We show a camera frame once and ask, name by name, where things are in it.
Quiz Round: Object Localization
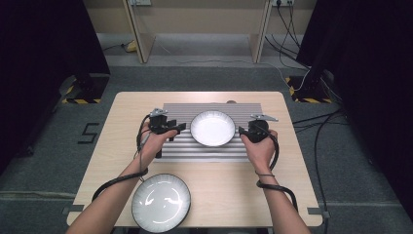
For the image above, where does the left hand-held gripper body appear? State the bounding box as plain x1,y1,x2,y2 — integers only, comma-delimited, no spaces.
148,108,169,135

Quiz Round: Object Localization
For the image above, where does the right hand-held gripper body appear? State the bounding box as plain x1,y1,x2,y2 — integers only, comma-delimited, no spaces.
247,113,280,144

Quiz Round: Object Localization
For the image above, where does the white plate with black rim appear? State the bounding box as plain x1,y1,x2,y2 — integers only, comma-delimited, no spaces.
131,173,192,234
189,110,237,148

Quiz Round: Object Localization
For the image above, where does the person's left hand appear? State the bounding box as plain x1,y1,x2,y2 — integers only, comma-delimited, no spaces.
139,121,179,169

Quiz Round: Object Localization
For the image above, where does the person's right hand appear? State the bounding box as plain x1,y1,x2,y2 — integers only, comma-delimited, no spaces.
240,129,280,174

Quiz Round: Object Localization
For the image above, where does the grey striped placemat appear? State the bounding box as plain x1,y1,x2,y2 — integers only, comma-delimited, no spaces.
155,102,265,163

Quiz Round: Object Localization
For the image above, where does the stand base with hazard tape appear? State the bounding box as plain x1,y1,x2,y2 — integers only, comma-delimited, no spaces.
285,76,334,104
61,74,110,105

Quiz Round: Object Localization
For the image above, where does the grey tape piece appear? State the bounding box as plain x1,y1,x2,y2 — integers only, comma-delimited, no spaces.
307,207,331,219
61,204,85,215

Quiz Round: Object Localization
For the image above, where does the beige wooden desk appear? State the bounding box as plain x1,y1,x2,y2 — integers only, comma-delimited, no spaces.
82,0,318,64

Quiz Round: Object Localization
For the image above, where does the black curtain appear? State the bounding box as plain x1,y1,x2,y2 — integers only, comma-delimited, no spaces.
296,0,413,222
0,0,111,174

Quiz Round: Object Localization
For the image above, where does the thin grey cable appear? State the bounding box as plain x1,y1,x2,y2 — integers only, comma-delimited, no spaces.
134,132,151,183

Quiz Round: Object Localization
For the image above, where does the long curved black floor cable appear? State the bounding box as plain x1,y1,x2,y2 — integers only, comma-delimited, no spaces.
313,111,342,234

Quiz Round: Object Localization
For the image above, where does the thick black gripper cable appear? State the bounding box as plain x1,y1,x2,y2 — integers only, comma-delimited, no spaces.
256,123,299,213
92,114,151,202

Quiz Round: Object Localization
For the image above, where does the white floor cable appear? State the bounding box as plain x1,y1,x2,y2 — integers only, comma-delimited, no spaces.
155,40,312,93

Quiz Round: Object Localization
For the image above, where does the black power cable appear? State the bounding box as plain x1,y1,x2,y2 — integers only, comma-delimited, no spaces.
264,33,311,70
276,3,301,50

